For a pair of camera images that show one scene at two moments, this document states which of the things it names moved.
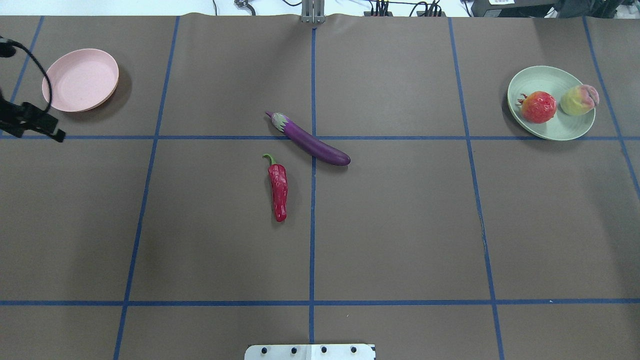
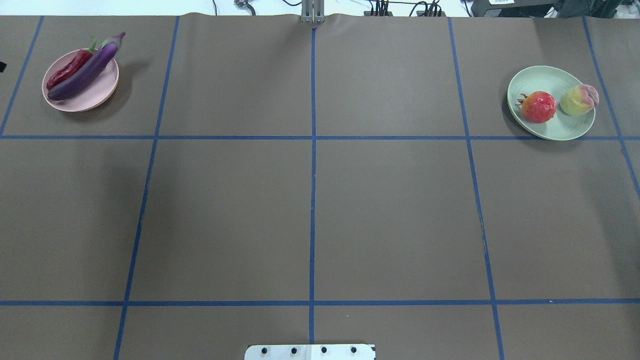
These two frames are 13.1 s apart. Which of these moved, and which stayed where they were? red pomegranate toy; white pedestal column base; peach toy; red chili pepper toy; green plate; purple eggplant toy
Moved: red chili pepper toy; purple eggplant toy
Stayed: green plate; red pomegranate toy; white pedestal column base; peach toy
